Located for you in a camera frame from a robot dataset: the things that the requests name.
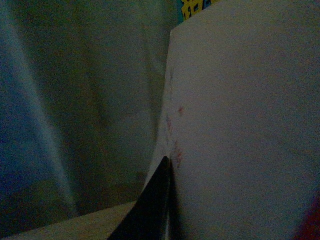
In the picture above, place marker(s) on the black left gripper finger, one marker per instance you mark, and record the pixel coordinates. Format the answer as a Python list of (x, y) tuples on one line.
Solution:
[(155, 215)]

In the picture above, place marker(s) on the white book cover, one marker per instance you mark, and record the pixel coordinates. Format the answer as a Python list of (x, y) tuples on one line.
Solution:
[(240, 120)]

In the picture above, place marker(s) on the grey curtain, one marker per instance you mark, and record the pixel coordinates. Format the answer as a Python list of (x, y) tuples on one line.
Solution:
[(81, 85)]

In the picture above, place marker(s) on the yellow blue book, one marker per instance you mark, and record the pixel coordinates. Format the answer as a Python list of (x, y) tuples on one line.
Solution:
[(187, 8)]

